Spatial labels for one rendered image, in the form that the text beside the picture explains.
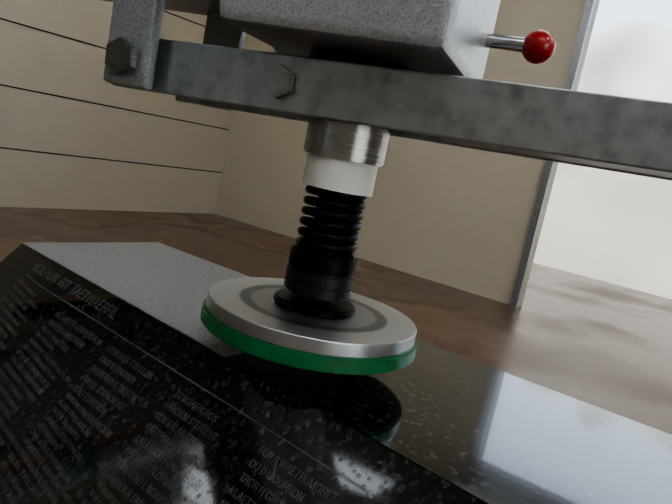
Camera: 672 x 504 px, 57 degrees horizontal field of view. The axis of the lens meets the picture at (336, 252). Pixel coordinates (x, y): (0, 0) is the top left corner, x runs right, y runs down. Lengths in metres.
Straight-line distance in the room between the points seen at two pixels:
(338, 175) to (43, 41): 5.42
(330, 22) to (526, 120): 0.17
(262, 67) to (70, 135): 5.55
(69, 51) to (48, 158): 0.94
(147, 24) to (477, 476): 0.48
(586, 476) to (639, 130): 0.27
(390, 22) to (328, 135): 0.13
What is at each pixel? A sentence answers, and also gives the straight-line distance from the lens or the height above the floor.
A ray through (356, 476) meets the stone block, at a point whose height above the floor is 0.78.
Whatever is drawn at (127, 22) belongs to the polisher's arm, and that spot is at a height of 1.09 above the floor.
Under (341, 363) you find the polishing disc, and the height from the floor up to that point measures 0.84.
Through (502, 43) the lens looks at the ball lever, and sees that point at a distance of 0.66.
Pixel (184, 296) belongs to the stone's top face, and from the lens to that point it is 0.80.
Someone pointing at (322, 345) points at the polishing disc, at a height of 0.86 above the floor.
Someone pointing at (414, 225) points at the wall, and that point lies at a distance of 5.91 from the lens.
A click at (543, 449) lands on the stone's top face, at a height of 0.80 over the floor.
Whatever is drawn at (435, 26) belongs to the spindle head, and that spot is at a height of 1.12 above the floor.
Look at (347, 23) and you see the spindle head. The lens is 0.51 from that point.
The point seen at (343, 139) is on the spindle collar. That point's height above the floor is 1.03.
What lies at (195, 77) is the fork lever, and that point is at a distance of 0.62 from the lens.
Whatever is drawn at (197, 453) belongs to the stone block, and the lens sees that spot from 0.57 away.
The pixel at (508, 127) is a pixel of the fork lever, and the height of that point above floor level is 1.06.
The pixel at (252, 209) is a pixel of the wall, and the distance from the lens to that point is 7.04.
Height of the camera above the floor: 1.02
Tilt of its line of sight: 9 degrees down
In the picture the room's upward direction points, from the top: 11 degrees clockwise
